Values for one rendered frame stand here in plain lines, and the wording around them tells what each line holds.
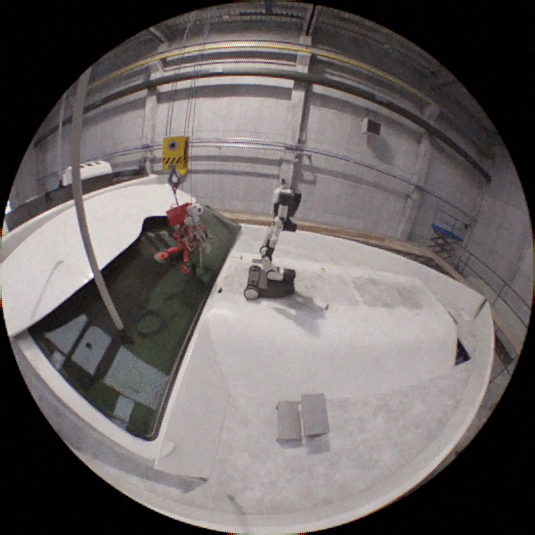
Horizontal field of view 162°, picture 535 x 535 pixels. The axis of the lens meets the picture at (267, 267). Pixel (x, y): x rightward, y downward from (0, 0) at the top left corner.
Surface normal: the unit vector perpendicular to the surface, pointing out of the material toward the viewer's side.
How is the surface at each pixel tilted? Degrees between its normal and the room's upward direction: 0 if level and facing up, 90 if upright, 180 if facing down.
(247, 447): 0
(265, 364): 50
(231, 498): 0
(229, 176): 90
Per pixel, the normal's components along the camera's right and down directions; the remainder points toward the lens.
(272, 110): -0.04, 0.51
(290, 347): 0.07, -0.32
